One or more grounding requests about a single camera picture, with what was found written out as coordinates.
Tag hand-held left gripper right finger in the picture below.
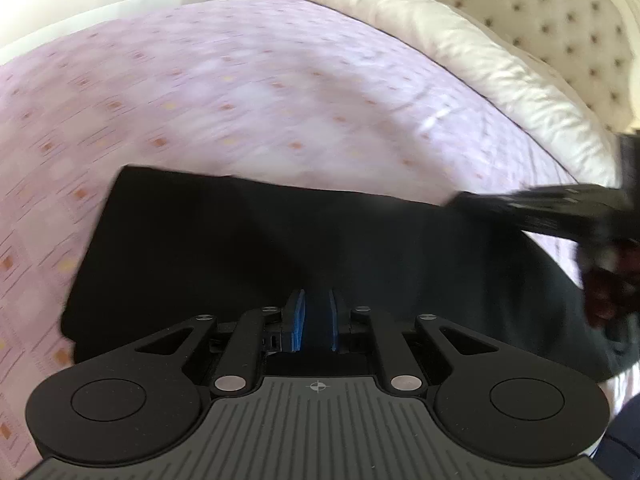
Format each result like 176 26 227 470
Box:
328 287 502 394

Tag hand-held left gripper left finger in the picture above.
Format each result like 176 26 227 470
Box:
134 289 307 396

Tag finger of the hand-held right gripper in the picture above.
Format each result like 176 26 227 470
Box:
446 183 627 244

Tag black pants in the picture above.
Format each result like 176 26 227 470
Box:
60 164 640 382

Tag person's right hand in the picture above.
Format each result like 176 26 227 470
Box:
576 239 637 332

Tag tufted cream headboard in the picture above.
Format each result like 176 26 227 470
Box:
409 0 640 137

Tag purple patterned bed sheet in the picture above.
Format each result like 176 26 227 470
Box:
0 0 621 480

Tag person's dark clothing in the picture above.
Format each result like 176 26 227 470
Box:
592 402 640 480

